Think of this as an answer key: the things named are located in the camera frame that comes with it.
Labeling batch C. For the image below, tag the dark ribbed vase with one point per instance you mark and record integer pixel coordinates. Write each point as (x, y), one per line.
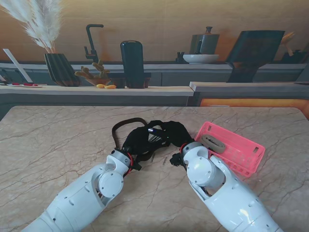
(60, 70)

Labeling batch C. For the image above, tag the tall black appliance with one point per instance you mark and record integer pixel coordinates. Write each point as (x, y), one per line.
(132, 60)

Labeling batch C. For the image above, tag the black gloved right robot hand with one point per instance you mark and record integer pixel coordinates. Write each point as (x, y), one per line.
(178, 135)

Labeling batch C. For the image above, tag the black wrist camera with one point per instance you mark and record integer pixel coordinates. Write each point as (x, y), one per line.
(175, 160)
(137, 165)

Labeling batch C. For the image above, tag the white pampas grass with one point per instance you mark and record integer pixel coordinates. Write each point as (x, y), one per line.
(46, 26)

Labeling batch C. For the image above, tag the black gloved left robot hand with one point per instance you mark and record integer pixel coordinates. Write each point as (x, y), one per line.
(137, 142)

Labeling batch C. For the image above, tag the dark woven belt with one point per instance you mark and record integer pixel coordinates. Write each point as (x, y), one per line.
(116, 129)

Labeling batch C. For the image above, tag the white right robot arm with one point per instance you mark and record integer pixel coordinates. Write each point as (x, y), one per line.
(229, 200)

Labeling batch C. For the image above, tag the black kitchen faucet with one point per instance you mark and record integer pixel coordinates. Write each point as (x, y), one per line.
(92, 46)

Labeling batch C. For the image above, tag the small black ornament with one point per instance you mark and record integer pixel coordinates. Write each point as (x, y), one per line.
(179, 59)

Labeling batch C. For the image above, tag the pink plastic storage basket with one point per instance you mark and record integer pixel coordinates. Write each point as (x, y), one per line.
(251, 154)

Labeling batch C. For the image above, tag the dark utensil holder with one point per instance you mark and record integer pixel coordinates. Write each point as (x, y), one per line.
(297, 57)

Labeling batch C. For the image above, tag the white slanted board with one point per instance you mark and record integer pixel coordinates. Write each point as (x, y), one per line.
(17, 64)

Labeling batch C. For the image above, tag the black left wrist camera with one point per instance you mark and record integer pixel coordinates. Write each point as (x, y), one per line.
(137, 165)

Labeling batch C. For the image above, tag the yellow lemon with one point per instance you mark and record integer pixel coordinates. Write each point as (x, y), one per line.
(100, 85)
(110, 87)

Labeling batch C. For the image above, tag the plate with red chillies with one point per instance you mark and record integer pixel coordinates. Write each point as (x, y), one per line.
(29, 84)

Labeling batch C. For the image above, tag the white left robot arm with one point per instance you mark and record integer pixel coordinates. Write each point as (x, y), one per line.
(77, 203)

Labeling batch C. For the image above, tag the yellow wooden utensil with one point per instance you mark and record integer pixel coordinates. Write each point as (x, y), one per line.
(287, 38)

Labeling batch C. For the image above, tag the white speckled bowl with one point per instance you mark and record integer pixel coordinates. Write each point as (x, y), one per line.
(200, 58)

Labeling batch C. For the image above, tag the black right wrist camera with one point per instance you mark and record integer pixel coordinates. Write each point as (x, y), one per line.
(175, 160)

